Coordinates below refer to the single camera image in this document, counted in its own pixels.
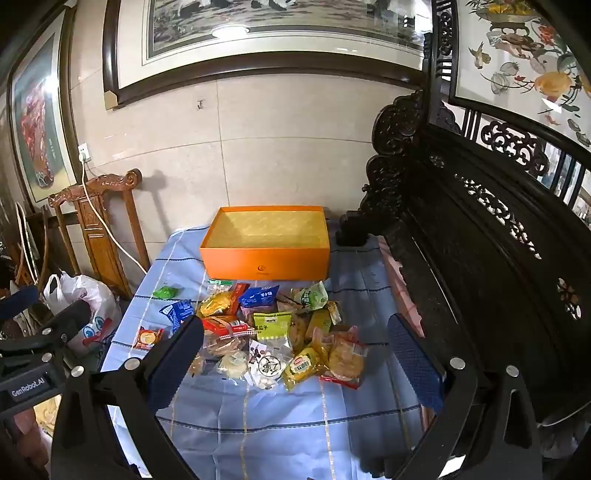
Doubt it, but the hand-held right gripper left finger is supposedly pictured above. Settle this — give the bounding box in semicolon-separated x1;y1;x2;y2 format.
51;315;206;480

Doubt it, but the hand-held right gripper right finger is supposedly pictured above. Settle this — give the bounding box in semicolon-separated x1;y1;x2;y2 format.
369;314;543;480

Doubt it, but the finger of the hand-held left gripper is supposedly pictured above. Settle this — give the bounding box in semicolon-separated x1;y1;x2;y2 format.
0;299;93;358
0;285;40;321

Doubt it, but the long red snack packet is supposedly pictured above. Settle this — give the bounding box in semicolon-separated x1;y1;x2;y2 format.
202;316;254;337

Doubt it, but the clear bread packet red trim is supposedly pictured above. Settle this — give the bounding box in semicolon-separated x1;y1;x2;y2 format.
318;325;370;391

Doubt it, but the blue and white snack packet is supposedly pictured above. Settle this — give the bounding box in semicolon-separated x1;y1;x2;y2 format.
238;285;280;309

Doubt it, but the green and white snack packet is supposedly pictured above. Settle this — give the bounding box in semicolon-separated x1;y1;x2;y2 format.
292;281;329;312

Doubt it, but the orange cardboard box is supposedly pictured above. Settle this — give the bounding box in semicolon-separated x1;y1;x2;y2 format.
199;206;331;281

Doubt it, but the white plastic bag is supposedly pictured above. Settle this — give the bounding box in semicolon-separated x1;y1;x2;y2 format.
42;272;122;356

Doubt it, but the orange cookie packet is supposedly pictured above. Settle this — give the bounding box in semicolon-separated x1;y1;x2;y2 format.
133;325;164;352

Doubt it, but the white metal rack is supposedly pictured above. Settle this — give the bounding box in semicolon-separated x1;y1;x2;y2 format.
14;202;42;287

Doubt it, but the small blue snack packet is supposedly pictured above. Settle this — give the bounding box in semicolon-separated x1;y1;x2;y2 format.
159;300;195;334

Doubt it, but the brown cracker packet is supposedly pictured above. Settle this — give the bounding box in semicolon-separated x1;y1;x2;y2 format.
203;335;252;361

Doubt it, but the clear white pastry packet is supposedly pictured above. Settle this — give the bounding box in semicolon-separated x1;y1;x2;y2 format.
217;351;250;381

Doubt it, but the pink cloth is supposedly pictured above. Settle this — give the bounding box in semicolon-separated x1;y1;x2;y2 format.
379;235;426;337

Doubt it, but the yellow round snack packet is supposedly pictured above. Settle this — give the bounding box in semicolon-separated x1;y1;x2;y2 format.
198;291;238;319

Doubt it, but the carved wooden chair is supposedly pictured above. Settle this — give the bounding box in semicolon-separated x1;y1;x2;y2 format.
48;168;151;301

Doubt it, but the white black print packet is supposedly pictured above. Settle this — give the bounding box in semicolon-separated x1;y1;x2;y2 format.
247;339;294;391

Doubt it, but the yellow brown snack packet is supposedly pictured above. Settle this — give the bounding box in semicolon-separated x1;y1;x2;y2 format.
305;309;333;342

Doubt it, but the light green seed packet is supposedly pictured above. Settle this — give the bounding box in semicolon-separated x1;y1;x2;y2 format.
253;312;293;342

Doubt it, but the blue checked tablecloth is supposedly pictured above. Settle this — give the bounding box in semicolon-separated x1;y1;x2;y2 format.
99;226;444;480

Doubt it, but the clear cookie packet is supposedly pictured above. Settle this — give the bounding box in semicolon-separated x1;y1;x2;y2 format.
288;314;310;356

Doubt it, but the red framed painting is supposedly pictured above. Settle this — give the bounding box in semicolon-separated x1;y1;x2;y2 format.
7;7;79;204

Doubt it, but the floral painted panel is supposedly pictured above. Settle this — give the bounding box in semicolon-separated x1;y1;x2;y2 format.
450;0;591;148

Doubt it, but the large dark framed painting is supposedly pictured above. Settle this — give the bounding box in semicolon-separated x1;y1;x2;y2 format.
102;0;432;109

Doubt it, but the white power cable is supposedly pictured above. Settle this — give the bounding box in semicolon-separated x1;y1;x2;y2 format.
79;157;147;273

